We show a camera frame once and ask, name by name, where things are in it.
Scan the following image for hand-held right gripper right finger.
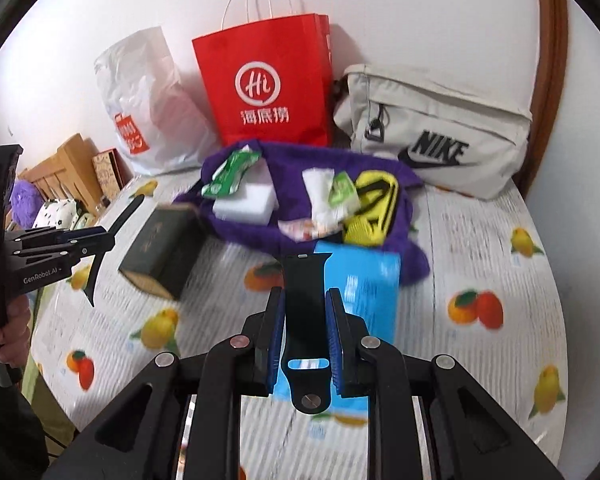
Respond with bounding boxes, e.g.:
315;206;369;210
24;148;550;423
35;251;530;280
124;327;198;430
325;287;566;480

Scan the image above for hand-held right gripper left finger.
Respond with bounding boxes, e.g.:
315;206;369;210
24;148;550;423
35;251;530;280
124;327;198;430
42;286;287;480

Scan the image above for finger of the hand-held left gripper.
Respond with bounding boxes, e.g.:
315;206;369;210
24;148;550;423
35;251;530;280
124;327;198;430
55;237;117;267
10;226;108;248

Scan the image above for black watch strap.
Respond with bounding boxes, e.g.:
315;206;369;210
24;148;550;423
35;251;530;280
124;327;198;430
282;254;333;416
82;195;146;308

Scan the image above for white red snack packet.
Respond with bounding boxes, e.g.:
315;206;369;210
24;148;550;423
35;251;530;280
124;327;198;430
278;217;341;241

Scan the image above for white sponge block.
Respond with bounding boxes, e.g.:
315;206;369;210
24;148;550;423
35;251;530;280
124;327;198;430
211;160;281;226

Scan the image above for yellow mesh pouch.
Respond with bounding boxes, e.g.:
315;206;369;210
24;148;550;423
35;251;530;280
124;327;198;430
342;171;406;247

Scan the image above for small green packet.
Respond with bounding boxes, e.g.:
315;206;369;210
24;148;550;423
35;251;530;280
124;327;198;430
330;172;361;213

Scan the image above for green foil packet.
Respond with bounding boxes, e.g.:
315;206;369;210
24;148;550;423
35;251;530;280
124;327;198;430
201;149;260;198

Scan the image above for person's left hand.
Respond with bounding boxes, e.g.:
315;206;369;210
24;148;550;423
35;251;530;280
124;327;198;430
0;300;33;372

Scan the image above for white floral pillow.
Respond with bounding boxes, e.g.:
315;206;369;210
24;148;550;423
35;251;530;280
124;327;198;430
32;199;81;231

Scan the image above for purple plush toy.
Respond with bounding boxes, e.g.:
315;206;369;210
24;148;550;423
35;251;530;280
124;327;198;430
10;180;43;228

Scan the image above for dark green tea tin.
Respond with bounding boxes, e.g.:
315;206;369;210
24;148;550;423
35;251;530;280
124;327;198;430
117;205;208;301

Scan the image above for blue tissue pack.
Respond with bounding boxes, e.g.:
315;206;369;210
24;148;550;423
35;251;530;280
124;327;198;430
272;240;401;413

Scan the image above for patterned brown box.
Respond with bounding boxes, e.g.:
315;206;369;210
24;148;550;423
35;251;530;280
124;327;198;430
91;148;133;196

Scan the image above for white plastic shopping bag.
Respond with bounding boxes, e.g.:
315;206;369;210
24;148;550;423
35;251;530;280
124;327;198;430
94;27;221;176

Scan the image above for person's dark clothing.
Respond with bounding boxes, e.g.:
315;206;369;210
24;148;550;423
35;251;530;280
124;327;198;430
0;375;51;480

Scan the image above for purple towel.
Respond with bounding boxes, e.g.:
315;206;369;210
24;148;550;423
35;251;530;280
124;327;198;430
172;142;431;288

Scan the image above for red paper carrier bag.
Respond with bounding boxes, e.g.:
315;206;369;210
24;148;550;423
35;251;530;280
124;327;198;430
191;0;333;148

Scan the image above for grey fabric waist bag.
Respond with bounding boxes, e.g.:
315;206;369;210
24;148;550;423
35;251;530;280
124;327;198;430
332;64;533;201

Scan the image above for brown wooden door frame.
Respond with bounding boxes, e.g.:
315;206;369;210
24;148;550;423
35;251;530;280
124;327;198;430
522;0;568;196

